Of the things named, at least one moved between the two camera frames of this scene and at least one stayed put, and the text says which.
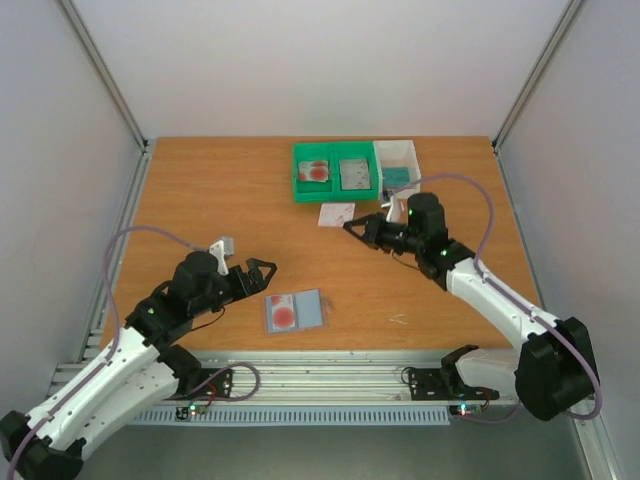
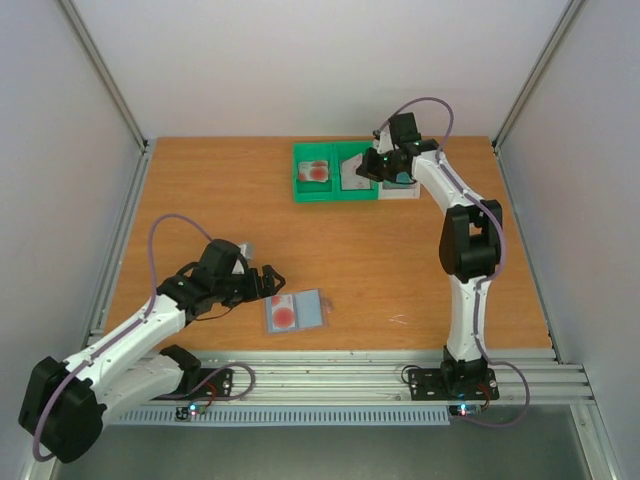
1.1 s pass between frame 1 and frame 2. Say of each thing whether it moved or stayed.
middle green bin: stayed
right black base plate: stayed
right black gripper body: moved
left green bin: stayed
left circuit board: stayed
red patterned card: stayed
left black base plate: stayed
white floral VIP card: stayed
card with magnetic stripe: moved
